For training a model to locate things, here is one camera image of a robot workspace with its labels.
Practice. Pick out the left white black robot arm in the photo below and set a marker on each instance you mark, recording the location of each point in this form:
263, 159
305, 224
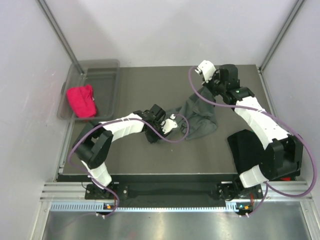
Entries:
94, 142

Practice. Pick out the black folded t shirt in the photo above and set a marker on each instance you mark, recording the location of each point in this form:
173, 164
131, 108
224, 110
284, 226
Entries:
242, 150

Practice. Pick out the slotted grey cable duct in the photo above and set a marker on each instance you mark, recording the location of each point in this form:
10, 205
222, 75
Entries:
102, 207

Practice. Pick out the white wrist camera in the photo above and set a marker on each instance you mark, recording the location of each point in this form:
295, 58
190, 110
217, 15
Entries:
206, 69
169, 124

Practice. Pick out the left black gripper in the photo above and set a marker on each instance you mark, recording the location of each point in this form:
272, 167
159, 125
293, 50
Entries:
152, 139

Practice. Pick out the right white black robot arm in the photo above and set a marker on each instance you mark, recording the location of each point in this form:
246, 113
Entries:
245, 104

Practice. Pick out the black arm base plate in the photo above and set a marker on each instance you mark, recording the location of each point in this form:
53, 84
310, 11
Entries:
214, 186

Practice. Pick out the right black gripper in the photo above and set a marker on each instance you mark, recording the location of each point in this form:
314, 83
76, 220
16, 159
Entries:
216, 75

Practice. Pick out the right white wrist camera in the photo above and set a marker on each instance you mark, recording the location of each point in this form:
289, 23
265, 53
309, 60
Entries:
206, 69

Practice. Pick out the grey t shirt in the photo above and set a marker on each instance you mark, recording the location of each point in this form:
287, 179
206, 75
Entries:
195, 117

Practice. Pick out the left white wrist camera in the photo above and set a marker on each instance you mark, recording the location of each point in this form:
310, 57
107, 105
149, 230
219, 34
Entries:
169, 124

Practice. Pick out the aluminium frame rail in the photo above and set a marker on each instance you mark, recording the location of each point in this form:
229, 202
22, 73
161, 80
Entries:
75, 192

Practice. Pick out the red folded t shirt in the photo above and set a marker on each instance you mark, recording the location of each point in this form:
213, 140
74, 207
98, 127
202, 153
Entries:
285, 178

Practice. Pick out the clear plastic bin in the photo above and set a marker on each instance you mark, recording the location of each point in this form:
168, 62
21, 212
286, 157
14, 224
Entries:
103, 75

